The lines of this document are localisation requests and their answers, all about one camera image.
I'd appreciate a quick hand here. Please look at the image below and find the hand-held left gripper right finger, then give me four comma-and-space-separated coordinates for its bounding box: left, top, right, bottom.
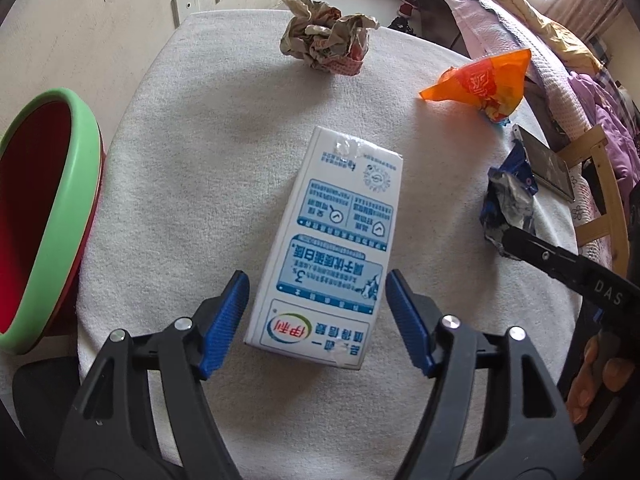
386, 269, 583, 480

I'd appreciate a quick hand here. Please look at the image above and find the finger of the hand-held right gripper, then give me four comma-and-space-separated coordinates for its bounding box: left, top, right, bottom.
501, 227, 586, 286

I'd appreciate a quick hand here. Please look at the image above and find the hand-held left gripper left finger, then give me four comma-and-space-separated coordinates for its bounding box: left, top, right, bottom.
55, 270, 251, 480

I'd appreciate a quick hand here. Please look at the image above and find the white milk carton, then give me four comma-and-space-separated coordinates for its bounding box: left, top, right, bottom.
243, 126, 405, 371

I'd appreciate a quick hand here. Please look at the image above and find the orange snack bag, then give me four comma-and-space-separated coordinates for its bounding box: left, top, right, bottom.
418, 48, 533, 125

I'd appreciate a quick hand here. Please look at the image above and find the green-rimmed red bin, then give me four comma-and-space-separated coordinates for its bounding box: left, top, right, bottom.
0, 87, 105, 357

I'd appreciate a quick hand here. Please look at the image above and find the person's right hand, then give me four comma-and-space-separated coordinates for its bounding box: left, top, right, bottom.
570, 336, 639, 426

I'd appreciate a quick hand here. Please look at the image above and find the blue silver wrapper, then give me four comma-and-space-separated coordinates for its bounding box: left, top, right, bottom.
479, 140, 540, 262

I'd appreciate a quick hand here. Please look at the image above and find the wooden chair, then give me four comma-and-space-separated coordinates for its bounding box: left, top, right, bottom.
556, 126, 632, 282

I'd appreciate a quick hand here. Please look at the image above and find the smartphone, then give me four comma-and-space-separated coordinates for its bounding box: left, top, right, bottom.
512, 123, 577, 204

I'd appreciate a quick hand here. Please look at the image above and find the purple clothing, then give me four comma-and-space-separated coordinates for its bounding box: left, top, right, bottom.
569, 69, 640, 182

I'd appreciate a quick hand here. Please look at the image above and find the bed with pink blanket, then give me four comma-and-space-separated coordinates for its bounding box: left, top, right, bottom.
425, 0, 601, 137

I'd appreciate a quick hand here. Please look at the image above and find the yellow quilt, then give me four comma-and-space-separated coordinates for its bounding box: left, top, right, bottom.
462, 0, 601, 75

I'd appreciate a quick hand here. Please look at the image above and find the dark bed base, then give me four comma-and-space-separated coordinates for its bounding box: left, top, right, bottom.
419, 0, 472, 59

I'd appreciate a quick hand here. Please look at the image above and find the black shoe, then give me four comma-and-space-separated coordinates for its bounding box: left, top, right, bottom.
386, 15, 417, 35

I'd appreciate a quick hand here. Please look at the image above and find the crumpled paper ball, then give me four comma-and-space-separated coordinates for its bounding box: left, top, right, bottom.
277, 0, 382, 77

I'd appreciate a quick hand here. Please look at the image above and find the white wall switch plate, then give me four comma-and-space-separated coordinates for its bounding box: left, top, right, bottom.
171, 0, 199, 27

